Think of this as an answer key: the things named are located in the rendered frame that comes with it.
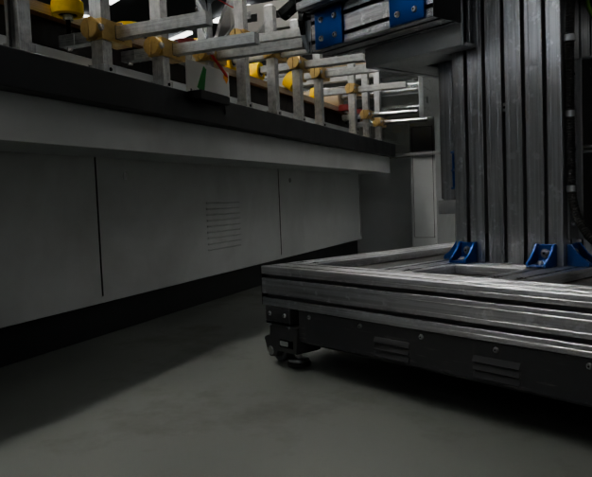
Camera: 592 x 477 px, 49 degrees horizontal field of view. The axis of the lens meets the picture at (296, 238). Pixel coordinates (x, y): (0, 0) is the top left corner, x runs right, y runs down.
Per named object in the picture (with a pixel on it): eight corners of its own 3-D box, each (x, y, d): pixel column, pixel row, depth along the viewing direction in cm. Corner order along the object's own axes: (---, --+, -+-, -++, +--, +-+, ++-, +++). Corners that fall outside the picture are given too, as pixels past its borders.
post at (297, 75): (304, 134, 274) (300, 19, 271) (302, 133, 271) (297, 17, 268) (297, 134, 275) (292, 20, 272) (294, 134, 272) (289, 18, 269)
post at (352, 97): (357, 150, 343) (355, 58, 340) (356, 149, 340) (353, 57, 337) (352, 150, 344) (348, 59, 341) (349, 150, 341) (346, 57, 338)
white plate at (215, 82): (231, 103, 212) (229, 72, 211) (187, 92, 188) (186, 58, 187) (229, 103, 212) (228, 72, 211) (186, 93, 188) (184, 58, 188)
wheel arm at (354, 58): (365, 61, 266) (365, 53, 265) (362, 60, 262) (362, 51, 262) (256, 75, 285) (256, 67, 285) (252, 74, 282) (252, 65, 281)
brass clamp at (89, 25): (134, 47, 164) (133, 26, 164) (98, 36, 152) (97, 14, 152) (114, 50, 167) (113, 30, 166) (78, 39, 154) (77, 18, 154)
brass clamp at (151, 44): (187, 61, 187) (186, 44, 187) (160, 53, 175) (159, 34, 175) (169, 64, 190) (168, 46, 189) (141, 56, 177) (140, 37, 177)
